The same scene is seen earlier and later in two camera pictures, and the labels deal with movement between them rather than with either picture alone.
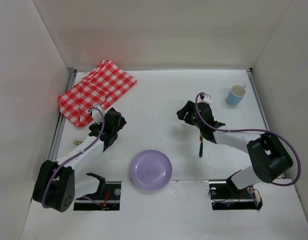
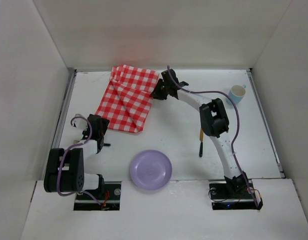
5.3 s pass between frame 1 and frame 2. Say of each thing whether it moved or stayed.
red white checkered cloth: moved
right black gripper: moved
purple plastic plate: stayed
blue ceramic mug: stayed
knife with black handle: stayed
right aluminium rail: stayed
